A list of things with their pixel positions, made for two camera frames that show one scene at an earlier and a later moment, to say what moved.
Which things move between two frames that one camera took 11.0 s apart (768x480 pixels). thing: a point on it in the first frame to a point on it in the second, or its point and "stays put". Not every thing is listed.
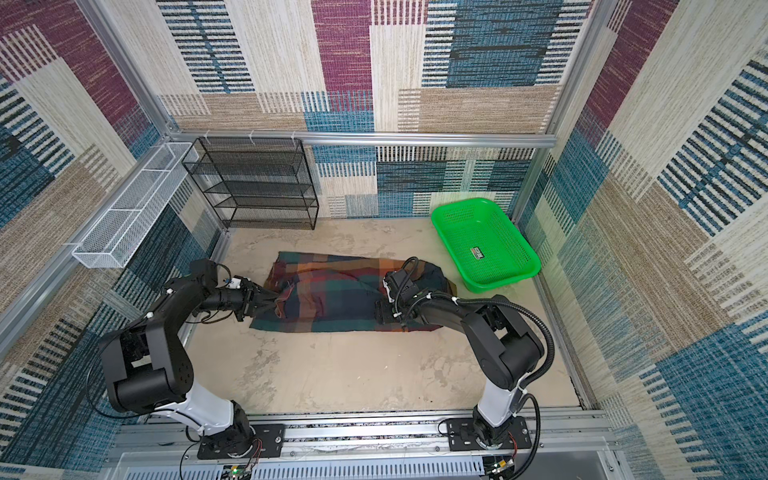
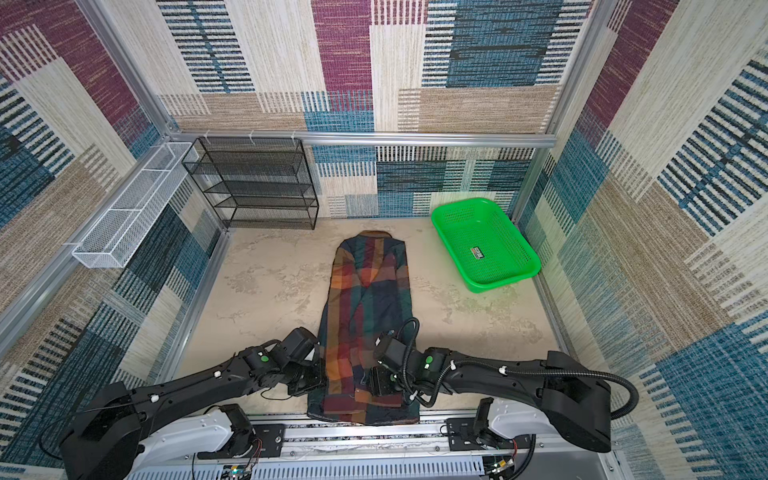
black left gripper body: (245, 307) to (305, 377)
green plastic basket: (484, 244) stays put
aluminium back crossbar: (539, 141) stays put
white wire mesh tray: (112, 243) stays put
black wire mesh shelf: (256, 182) stays put
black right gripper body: (396, 308) to (390, 383)
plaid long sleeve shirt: (339, 293) to (367, 299)
